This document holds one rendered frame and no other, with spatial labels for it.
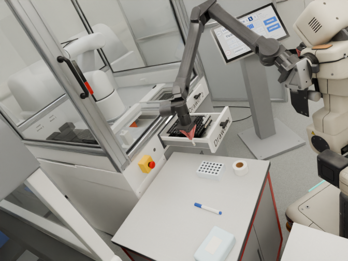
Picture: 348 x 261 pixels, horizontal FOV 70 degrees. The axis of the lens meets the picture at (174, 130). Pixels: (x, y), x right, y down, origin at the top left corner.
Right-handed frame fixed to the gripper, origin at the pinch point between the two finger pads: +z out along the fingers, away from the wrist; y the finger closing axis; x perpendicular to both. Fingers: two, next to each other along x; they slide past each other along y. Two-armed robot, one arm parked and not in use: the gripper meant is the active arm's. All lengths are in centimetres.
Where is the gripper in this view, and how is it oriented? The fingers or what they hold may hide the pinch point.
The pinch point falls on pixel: (191, 137)
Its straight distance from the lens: 121.0
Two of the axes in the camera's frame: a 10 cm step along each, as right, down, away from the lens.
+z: 3.0, 8.0, 5.2
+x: 8.2, 0.7, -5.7
